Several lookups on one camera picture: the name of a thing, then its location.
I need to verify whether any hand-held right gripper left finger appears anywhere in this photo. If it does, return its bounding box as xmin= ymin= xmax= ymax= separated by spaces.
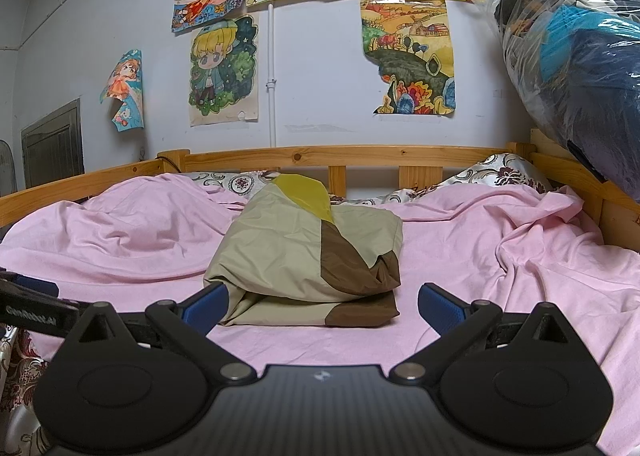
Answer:
xmin=65 ymin=282 xmax=259 ymax=384

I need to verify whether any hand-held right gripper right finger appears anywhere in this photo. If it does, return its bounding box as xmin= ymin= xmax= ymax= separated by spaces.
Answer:
xmin=387 ymin=282 xmax=579 ymax=384

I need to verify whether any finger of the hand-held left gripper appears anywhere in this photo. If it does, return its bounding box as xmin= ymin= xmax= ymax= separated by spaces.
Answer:
xmin=0 ymin=271 xmax=61 ymax=299

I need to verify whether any green brown beige quilt cover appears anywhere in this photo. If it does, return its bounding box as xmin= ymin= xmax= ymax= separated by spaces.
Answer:
xmin=202 ymin=173 xmax=405 ymax=329

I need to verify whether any clear plastic bag of clothes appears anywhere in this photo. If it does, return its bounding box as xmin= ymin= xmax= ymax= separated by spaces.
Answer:
xmin=472 ymin=0 xmax=640 ymax=201

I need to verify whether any pink bed sheet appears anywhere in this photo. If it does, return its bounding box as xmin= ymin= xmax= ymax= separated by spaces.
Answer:
xmin=0 ymin=173 xmax=640 ymax=456

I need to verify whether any curled orange-haired girl poster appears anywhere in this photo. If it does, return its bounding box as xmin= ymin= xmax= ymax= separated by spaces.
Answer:
xmin=98 ymin=49 xmax=146 ymax=135

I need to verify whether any blond cartoon character poster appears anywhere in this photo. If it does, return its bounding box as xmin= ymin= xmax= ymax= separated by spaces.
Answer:
xmin=187 ymin=13 xmax=261 ymax=127

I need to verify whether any colourful landscape drawing poster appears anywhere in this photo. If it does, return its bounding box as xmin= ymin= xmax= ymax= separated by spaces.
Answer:
xmin=360 ymin=0 xmax=457 ymax=117

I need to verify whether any dark wall hatch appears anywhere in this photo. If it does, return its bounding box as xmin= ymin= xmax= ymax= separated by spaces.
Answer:
xmin=21 ymin=98 xmax=85 ymax=189

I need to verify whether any wooden bed frame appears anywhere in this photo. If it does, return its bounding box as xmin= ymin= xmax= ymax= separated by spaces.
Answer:
xmin=0 ymin=128 xmax=640 ymax=253

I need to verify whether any white wall pipe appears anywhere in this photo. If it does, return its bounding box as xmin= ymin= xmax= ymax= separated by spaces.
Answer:
xmin=266 ymin=3 xmax=279 ymax=147

